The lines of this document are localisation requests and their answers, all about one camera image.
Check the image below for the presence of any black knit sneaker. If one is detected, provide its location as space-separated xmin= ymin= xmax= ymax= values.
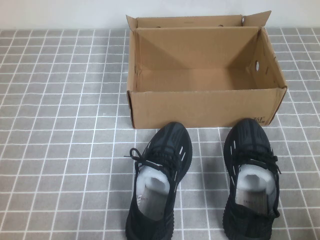
xmin=221 ymin=117 xmax=281 ymax=238
xmin=124 ymin=121 xmax=194 ymax=240

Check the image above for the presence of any brown cardboard shoe box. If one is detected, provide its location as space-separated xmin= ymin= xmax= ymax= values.
xmin=125 ymin=10 xmax=288 ymax=130

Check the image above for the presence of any white foam shoe stuffing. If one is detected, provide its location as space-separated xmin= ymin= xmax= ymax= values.
xmin=136 ymin=163 xmax=171 ymax=196
xmin=236 ymin=166 xmax=272 ymax=194

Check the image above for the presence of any grey tiled table cover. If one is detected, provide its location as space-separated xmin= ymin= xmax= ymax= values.
xmin=0 ymin=28 xmax=320 ymax=240

